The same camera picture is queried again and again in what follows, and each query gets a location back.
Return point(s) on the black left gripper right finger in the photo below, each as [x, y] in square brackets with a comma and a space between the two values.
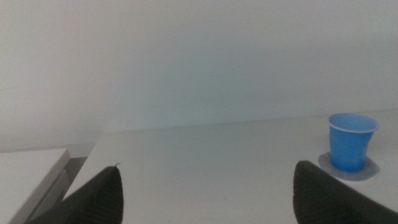
[323, 199]

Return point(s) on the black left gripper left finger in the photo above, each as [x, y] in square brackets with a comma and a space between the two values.
[96, 202]

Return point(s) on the blue plastic cup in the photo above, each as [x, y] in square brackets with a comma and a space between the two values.
[349, 149]

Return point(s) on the round grey cup mat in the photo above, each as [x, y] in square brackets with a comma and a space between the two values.
[371, 170]

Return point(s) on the white side table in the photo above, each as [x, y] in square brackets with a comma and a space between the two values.
[28, 174]

